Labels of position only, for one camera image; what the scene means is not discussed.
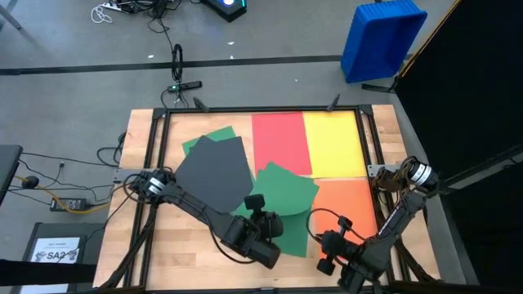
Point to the yellow paper sheet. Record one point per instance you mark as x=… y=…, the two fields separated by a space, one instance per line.
x=335 y=143

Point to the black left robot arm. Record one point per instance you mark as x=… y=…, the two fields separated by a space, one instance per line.
x=196 y=208

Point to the black box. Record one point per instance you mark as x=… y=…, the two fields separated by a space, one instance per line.
x=94 y=241

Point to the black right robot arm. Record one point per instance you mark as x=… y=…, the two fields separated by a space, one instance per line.
x=402 y=204

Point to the grey bracket plate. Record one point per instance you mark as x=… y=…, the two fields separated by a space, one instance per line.
x=122 y=175
x=378 y=169

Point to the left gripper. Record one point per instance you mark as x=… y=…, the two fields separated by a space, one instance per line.
x=261 y=241

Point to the black aluminium table frame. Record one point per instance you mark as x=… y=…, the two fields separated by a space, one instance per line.
x=265 y=109

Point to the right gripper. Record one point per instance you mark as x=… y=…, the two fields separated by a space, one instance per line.
x=343 y=245

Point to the white power strip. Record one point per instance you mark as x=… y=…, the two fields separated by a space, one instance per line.
x=111 y=5

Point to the large blue plastic bin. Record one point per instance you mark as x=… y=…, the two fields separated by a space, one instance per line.
x=380 y=41

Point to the black panel foot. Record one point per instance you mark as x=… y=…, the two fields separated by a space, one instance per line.
x=378 y=87

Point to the grey metal beam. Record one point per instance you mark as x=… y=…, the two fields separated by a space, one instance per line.
x=486 y=171

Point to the grey metal leg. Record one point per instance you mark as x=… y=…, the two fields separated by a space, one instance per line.
x=10 y=16

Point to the black paper sheet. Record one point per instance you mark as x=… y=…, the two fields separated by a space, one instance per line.
x=216 y=175

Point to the red paper sheet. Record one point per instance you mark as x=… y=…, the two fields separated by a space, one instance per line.
x=282 y=143

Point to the black computer blue light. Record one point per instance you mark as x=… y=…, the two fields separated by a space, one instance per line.
x=229 y=12

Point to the white SA2 label sheet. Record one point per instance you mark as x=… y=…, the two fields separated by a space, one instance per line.
x=53 y=247

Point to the black divider panel yellow edge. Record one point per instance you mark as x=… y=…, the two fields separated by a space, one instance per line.
x=470 y=81

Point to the black power adapter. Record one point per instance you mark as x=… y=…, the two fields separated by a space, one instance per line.
x=69 y=204

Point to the orange paper sheet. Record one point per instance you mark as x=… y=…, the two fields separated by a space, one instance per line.
x=347 y=200

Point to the black camera bar green light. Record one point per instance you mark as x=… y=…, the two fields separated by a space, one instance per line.
x=186 y=85

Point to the black plug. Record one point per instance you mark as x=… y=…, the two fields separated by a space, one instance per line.
x=30 y=182

